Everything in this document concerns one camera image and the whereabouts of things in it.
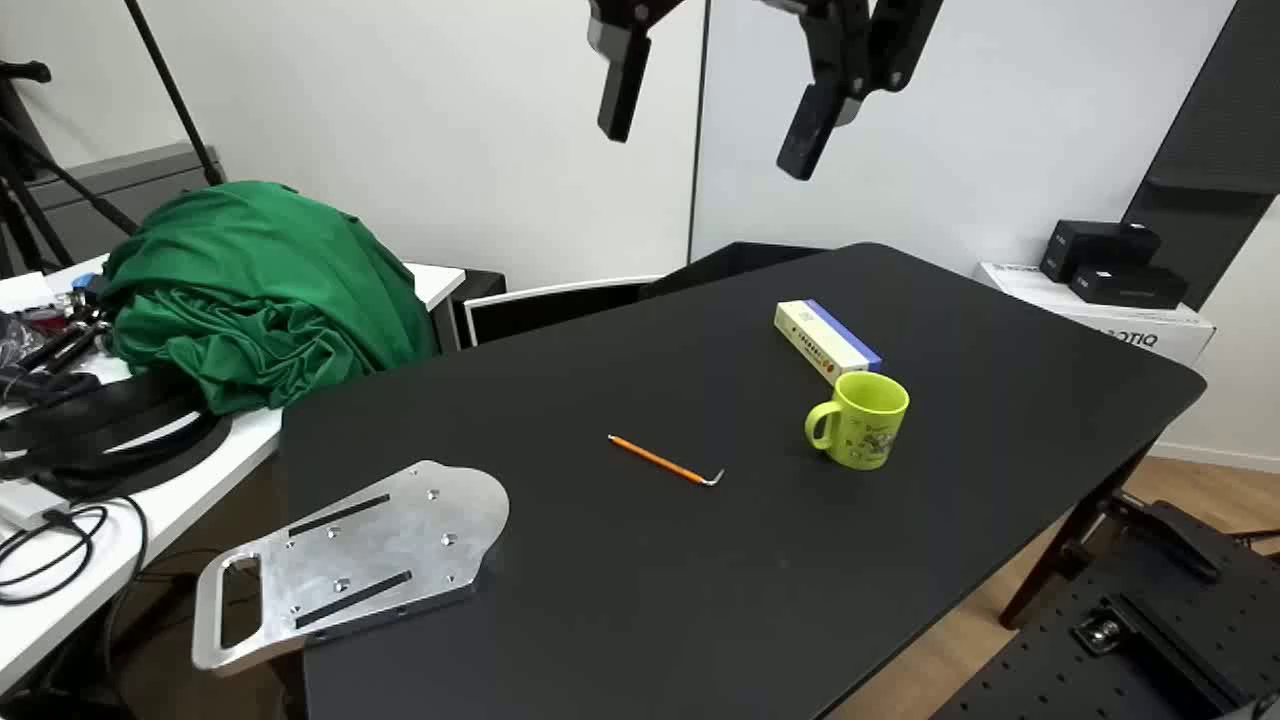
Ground white cardboard box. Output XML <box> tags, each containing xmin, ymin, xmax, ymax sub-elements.
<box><xmin>978</xmin><ymin>263</ymin><xmax>1216</xmax><ymax>363</ymax></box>

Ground black table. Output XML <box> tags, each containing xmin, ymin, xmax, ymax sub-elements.
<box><xmin>281</xmin><ymin>246</ymin><xmax>1203</xmax><ymax>720</ymax></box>

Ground black monitor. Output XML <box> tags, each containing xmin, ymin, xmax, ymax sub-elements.
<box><xmin>458</xmin><ymin>273</ymin><xmax>672</xmax><ymax>352</ymax></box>

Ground metal mounting plate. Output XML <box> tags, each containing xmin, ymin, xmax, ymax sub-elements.
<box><xmin>194</xmin><ymin>460</ymin><xmax>512</xmax><ymax>676</ymax></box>

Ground black perforated breadboard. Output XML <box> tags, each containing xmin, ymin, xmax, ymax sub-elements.
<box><xmin>938</xmin><ymin>503</ymin><xmax>1280</xmax><ymax>720</ymax></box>

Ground white and blue box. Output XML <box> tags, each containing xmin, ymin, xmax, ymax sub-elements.
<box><xmin>773</xmin><ymin>301</ymin><xmax>879</xmax><ymax>384</ymax></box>

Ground green cloth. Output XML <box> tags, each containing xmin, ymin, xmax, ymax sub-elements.
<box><xmin>105</xmin><ymin>181</ymin><xmax>436</xmax><ymax>416</ymax></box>

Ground black panel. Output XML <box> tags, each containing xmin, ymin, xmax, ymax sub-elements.
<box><xmin>1130</xmin><ymin>0</ymin><xmax>1280</xmax><ymax>307</ymax></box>

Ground black cables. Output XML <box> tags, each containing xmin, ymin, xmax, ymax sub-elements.
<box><xmin>0</xmin><ymin>293</ymin><xmax>235</xmax><ymax>614</ymax></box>

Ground white side table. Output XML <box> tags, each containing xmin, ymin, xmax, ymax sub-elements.
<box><xmin>0</xmin><ymin>252</ymin><xmax>470</xmax><ymax>695</ymax></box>

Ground black device on box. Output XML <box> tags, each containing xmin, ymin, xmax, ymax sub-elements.
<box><xmin>1041</xmin><ymin>220</ymin><xmax>1190</xmax><ymax>307</ymax></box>

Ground orange hex key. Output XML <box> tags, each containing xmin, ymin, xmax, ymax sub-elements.
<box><xmin>603</xmin><ymin>432</ymin><xmax>726</xmax><ymax>489</ymax></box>

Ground green mug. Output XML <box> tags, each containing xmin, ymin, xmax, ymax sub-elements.
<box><xmin>804</xmin><ymin>371</ymin><xmax>912</xmax><ymax>472</ymax></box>

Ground black tripod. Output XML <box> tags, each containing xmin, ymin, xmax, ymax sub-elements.
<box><xmin>0</xmin><ymin>62</ymin><xmax>136</xmax><ymax>273</ymax></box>

